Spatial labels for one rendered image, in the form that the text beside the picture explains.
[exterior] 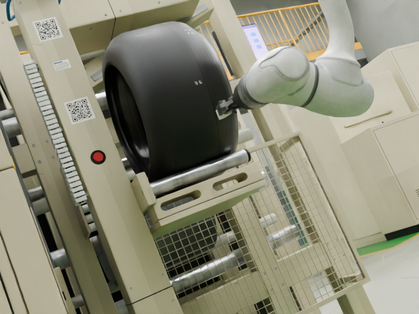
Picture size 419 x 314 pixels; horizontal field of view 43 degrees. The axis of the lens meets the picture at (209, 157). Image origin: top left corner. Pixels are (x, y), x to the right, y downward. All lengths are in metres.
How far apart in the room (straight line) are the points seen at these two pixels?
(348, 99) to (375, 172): 5.05
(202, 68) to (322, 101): 0.51
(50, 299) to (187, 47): 0.99
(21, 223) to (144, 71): 0.82
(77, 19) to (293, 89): 1.19
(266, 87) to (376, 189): 5.24
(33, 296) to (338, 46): 0.82
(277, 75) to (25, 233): 0.58
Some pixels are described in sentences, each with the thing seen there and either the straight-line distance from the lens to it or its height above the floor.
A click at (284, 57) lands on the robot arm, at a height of 0.96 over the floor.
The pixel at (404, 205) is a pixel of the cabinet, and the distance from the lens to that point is 6.14.
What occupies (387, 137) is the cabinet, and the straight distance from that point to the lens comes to 6.25.
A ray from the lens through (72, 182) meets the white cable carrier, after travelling 1.62.
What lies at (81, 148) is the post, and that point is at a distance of 1.64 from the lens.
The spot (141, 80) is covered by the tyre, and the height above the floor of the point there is 1.19.
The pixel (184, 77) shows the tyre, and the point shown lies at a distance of 1.55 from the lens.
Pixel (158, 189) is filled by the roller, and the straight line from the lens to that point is 1.55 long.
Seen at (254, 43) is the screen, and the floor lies 2.63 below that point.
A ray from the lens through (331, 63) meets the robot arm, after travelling 1.20.
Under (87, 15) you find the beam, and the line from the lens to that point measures 2.13.
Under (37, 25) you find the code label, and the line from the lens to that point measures 1.80.
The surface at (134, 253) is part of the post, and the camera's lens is 1.58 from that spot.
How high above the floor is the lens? 0.66
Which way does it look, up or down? 10 degrees up
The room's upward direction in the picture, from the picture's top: 23 degrees counter-clockwise
